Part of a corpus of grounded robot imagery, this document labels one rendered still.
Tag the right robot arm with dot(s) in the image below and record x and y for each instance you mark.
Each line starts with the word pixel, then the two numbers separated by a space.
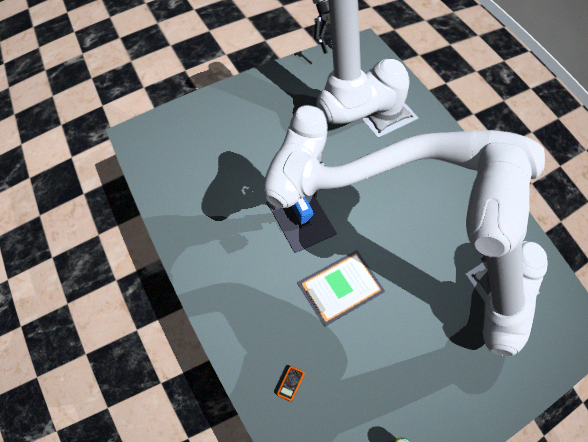
pixel 348 96

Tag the orange digital multimeter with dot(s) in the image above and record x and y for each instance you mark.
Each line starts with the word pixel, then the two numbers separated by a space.
pixel 290 384

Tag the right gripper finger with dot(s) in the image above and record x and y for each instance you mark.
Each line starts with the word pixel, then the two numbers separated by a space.
pixel 320 35

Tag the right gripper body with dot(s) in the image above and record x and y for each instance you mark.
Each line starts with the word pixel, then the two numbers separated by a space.
pixel 323 10

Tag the dark grey clipboard with white form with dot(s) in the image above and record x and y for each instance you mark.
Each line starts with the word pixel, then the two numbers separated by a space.
pixel 340 288

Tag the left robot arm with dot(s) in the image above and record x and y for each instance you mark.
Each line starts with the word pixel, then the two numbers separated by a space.
pixel 497 211

